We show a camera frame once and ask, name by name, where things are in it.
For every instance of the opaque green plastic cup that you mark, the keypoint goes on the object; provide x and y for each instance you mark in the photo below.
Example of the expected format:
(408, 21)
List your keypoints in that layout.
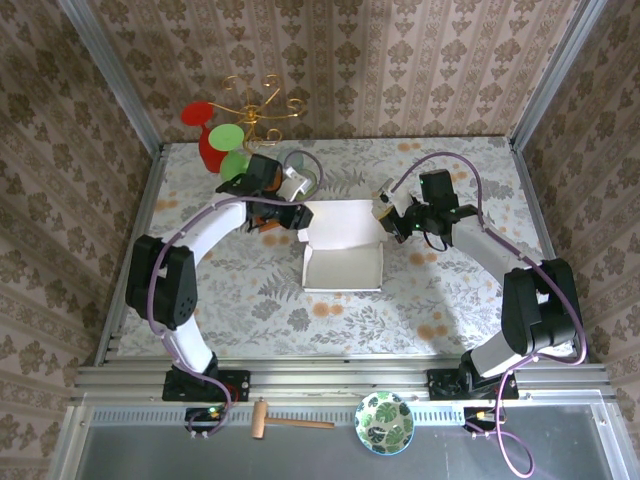
(225, 136)

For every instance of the wooden mallet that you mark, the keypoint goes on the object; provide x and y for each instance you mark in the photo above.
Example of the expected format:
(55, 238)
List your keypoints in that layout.
(260, 417)

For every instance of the aluminium frame post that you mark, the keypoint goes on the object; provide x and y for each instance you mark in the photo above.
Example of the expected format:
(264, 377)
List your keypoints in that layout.
(115, 75)
(555, 75)

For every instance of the red plastic cup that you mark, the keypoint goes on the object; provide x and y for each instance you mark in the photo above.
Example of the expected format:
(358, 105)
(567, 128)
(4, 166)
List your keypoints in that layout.
(196, 114)

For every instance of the leaf pattern bowl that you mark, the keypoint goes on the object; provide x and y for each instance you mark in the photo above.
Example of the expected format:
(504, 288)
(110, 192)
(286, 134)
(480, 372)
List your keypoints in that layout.
(384, 422)

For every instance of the white paper box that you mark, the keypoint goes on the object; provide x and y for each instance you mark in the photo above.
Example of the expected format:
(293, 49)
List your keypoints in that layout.
(345, 270)

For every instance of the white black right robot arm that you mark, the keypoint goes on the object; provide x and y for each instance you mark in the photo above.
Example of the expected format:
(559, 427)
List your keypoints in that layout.
(485, 245)

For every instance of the small black circuit board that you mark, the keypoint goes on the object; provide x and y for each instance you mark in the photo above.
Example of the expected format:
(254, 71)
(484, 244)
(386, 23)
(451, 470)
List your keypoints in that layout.
(205, 415)
(480, 417)

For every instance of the aluminium front rail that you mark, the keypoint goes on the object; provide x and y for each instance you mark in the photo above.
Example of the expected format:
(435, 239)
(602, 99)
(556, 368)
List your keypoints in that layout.
(340, 380)

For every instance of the floral table mat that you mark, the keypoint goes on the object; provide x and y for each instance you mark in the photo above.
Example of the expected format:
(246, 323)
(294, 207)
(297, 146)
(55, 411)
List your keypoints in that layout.
(350, 310)

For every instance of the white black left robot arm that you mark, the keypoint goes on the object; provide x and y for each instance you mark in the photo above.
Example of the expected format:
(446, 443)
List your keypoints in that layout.
(215, 225)

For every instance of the orange wooden block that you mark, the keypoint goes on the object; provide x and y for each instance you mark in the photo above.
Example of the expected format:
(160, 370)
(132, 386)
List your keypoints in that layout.
(269, 226)

